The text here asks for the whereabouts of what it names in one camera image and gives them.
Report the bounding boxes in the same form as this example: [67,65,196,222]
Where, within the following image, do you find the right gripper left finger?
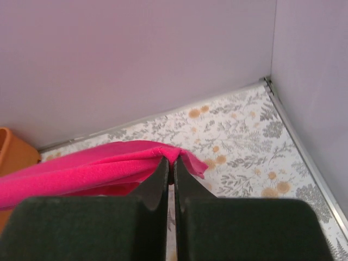
[1,158,169,260]

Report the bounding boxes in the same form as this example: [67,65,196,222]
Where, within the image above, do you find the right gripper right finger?
[173,159,333,260]

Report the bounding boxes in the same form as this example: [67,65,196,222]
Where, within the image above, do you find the magenta t shirt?
[1,140,208,209]

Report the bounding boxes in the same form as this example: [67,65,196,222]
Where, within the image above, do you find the floral patterned table mat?
[41,84,347,260]

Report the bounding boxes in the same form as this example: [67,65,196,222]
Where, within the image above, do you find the orange plastic laundry basket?
[1,127,41,231]

